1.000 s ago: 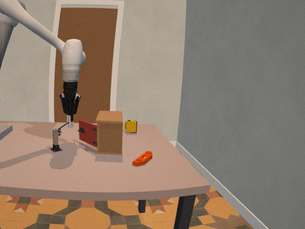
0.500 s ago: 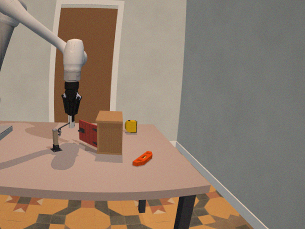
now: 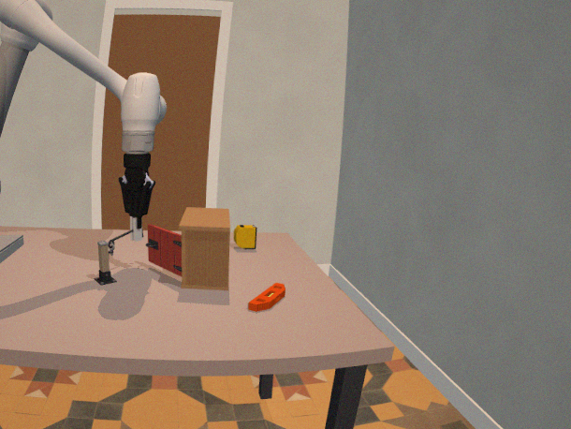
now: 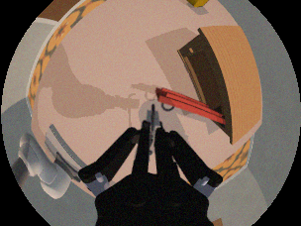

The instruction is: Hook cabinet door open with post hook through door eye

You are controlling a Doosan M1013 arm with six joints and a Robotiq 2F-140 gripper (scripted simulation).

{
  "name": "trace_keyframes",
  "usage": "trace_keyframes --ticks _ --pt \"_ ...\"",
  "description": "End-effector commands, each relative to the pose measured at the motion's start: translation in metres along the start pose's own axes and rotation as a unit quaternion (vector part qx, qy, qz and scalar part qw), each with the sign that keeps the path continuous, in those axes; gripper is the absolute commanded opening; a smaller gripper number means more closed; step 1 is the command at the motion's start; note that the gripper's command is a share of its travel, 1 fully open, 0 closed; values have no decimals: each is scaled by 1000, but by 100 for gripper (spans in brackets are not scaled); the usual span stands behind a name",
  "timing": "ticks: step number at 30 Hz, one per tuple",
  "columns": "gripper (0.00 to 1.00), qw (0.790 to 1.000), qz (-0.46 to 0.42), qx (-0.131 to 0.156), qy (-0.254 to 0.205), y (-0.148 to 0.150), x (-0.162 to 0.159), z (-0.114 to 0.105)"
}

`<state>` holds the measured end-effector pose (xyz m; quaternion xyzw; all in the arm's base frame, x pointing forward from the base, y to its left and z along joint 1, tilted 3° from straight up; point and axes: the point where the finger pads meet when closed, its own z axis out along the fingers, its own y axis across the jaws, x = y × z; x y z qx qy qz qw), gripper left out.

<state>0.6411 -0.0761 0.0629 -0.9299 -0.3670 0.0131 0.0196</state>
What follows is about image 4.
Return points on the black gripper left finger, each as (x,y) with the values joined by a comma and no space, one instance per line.
(97,175)

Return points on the brown wooden cabinet with red door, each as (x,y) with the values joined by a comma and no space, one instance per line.
(235,83)

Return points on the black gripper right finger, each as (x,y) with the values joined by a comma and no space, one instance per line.
(189,162)

